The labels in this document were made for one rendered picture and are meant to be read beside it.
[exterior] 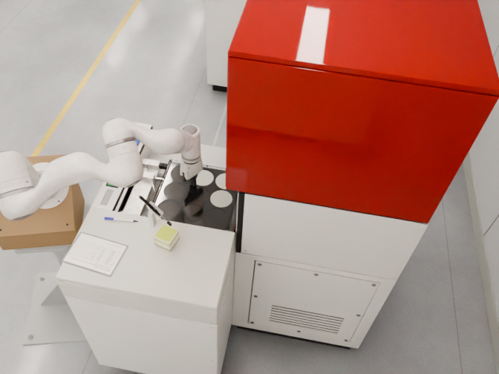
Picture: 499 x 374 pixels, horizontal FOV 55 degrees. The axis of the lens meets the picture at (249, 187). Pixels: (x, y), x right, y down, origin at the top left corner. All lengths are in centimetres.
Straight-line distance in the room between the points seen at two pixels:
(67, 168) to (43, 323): 149
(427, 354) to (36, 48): 404
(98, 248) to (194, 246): 37
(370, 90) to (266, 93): 30
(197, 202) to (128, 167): 63
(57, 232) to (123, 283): 42
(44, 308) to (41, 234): 94
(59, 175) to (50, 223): 50
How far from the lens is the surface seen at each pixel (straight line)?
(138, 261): 192
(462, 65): 149
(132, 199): 221
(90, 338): 241
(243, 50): 138
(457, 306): 320
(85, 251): 198
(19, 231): 217
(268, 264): 212
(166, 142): 160
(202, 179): 223
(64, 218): 212
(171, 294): 183
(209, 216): 210
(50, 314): 300
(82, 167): 163
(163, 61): 452
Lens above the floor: 257
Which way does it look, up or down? 49 degrees down
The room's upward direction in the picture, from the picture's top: 4 degrees clockwise
